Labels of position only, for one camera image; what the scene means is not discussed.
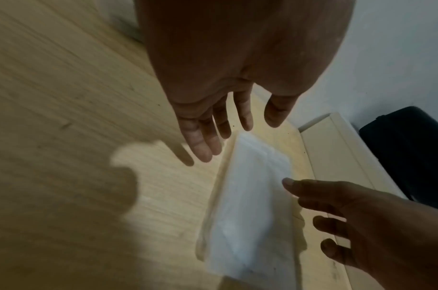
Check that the person's left hand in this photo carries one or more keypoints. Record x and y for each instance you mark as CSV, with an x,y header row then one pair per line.
x,y
240,51

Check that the person's right hand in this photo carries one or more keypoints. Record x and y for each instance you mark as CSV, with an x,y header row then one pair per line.
x,y
390,232

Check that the stack of clear plastic bags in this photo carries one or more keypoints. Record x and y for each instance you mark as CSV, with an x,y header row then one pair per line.
x,y
251,204

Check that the black bag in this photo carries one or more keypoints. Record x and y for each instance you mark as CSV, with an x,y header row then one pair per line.
x,y
412,147

